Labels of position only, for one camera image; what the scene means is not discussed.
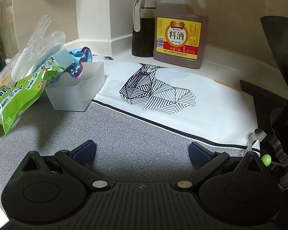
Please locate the blue and purple wrapper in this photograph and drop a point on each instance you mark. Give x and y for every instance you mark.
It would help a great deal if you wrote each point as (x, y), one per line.
(80, 55)

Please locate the grey fabric mat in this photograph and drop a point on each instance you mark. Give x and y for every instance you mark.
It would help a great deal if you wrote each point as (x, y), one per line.
(134, 143)

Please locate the translucent plastic box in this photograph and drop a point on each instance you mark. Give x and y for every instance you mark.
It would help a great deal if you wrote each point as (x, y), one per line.
(69, 95)

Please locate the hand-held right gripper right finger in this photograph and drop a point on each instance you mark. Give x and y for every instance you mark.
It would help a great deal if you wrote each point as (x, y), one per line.
(199, 154)

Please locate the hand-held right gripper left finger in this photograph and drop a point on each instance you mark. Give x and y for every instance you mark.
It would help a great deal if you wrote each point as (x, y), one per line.
(85, 152)

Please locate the small green ball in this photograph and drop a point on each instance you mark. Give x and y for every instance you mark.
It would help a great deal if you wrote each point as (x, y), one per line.
(266, 159)

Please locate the light blue carton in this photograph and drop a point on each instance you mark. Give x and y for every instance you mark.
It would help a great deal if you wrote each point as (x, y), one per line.
(62, 60)

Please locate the green plastic packet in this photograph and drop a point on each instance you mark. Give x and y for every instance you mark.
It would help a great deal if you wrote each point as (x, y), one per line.
(21, 93)

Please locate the brown cooking wine jug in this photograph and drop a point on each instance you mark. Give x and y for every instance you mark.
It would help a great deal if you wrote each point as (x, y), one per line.
(177, 38)

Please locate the clear plastic bag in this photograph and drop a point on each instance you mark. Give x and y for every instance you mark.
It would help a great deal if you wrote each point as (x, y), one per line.
(38, 40)

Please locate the curved shiny metal strip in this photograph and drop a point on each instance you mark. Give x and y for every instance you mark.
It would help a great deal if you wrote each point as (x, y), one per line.
(273, 143)

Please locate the oil bottle by wall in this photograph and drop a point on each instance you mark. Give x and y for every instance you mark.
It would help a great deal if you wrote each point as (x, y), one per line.
(142, 36)

